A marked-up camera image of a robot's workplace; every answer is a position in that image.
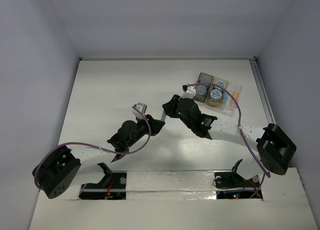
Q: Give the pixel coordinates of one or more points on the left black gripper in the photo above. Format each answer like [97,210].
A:
[152,123]

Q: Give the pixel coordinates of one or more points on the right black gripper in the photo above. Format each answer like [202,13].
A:
[169,107]

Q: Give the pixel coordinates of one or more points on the dark grey plastic bin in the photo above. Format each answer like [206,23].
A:
[197,97]

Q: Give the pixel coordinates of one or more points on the wooden bin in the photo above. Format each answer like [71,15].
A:
[208,101]

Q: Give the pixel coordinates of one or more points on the clear plastic bin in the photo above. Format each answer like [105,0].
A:
[228,105]

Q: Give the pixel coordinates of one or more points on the orange pencil-shaped case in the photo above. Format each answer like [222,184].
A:
[234,100]

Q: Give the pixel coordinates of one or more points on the teal pencil-shaped case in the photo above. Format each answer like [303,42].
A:
[163,116]

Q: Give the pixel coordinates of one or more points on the blue pencil-shaped case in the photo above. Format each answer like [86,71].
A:
[224,101]

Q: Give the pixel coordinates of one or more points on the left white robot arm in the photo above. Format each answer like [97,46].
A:
[84,164]

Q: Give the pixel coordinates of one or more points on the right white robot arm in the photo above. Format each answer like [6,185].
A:
[270,148]

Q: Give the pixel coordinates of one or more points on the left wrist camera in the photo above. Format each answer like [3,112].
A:
[139,109]

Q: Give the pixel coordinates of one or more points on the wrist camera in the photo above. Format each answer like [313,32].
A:
[189,91]
[139,109]

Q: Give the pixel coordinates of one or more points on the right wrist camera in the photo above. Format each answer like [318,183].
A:
[189,91]

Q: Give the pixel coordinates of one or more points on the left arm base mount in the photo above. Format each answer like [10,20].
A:
[111,187]

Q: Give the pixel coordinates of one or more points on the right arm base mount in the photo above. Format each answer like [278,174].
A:
[231,186]

